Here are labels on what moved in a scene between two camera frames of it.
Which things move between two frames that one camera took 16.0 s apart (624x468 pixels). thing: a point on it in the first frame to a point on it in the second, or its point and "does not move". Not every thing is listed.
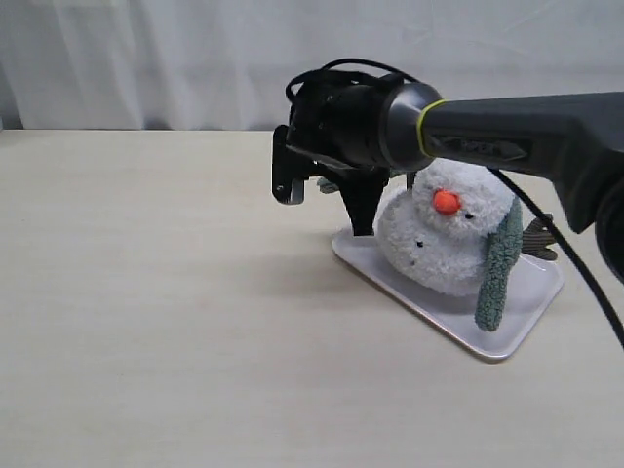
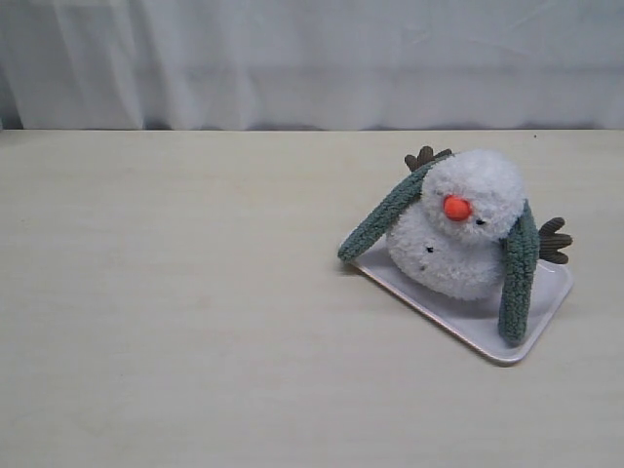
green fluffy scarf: [503, 246] to [521, 248]
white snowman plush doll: [436, 234] does not move
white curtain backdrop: [220, 64] does not move
